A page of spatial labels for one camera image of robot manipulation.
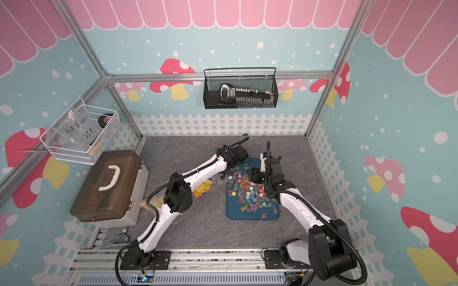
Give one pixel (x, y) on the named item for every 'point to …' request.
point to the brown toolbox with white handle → (114, 194)
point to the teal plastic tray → (233, 210)
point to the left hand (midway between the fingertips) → (222, 170)
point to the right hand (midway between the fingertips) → (252, 170)
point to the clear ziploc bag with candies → (156, 201)
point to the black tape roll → (104, 119)
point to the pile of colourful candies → (252, 196)
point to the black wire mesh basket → (212, 99)
